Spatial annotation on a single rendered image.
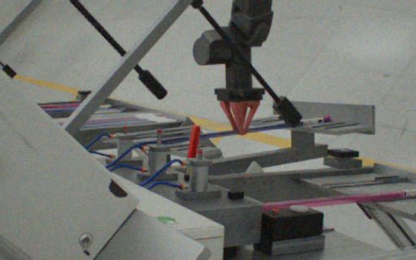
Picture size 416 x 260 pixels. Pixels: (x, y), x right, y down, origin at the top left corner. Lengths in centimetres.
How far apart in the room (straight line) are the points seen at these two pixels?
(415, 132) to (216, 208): 189
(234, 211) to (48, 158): 38
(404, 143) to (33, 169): 222
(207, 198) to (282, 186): 48
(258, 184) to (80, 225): 81
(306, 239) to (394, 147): 179
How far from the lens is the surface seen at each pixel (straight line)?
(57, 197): 46
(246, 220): 80
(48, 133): 45
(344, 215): 251
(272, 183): 127
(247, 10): 137
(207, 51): 138
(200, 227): 62
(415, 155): 253
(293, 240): 83
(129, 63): 84
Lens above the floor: 161
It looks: 27 degrees down
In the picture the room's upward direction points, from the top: 43 degrees counter-clockwise
